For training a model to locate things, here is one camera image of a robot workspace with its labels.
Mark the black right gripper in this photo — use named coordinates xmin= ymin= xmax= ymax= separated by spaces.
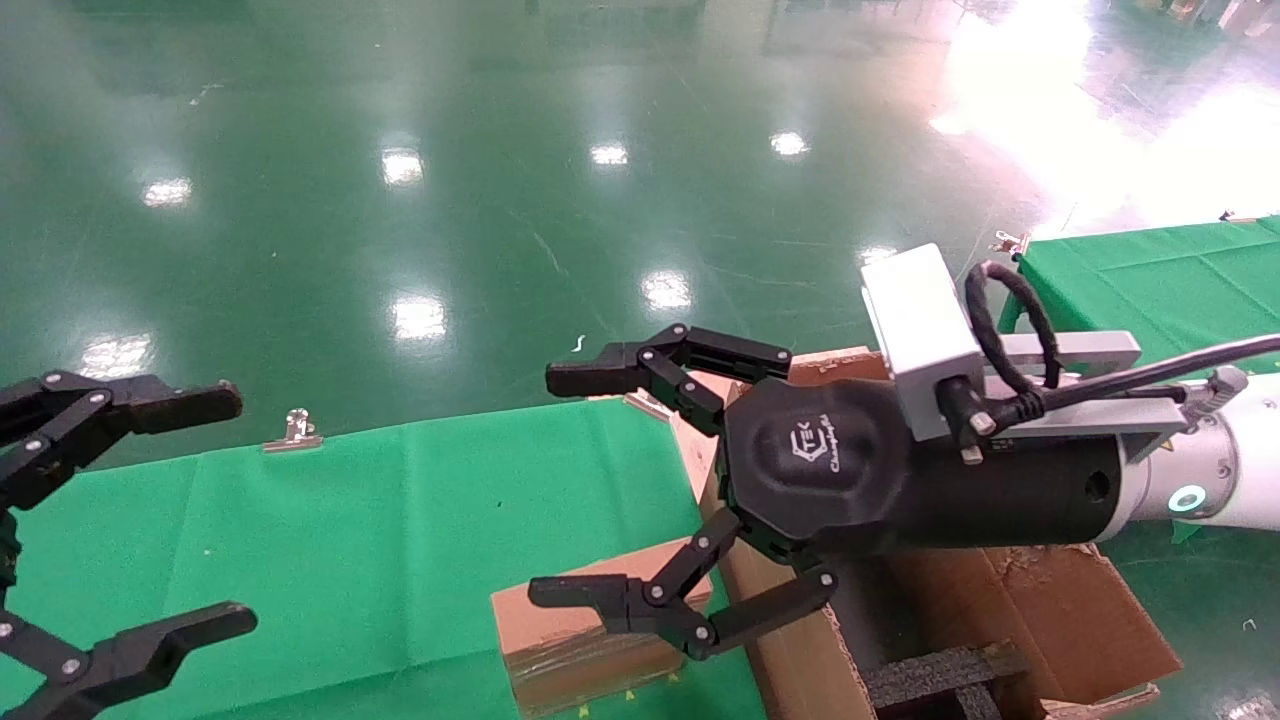
xmin=528 ymin=323 xmax=1126 ymax=661

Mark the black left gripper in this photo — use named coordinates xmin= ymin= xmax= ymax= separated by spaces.
xmin=0 ymin=372 xmax=258 ymax=720

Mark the small brown cardboard box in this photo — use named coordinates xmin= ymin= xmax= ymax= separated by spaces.
xmin=490 ymin=535 xmax=717 ymax=719

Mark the large open cardboard carton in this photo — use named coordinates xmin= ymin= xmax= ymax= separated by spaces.
xmin=700 ymin=346 xmax=1183 ymax=720

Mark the large green tablecloth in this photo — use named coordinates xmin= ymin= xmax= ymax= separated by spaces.
xmin=0 ymin=398 xmax=767 ymax=720

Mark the black foam insert strip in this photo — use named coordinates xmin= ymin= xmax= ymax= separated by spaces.
xmin=862 ymin=645 xmax=1031 ymax=720

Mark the green tablecloth with hanging corner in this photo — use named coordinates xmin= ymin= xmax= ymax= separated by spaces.
xmin=998 ymin=215 xmax=1280 ymax=547

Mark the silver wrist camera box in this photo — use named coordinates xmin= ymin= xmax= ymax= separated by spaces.
xmin=860 ymin=243 xmax=987 ymax=442

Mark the black camera cable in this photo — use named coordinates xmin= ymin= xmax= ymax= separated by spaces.
xmin=962 ymin=260 xmax=1280 ymax=433

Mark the silver camera mounting bracket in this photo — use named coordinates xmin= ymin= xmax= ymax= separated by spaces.
xmin=980 ymin=330 xmax=1217 ymax=467

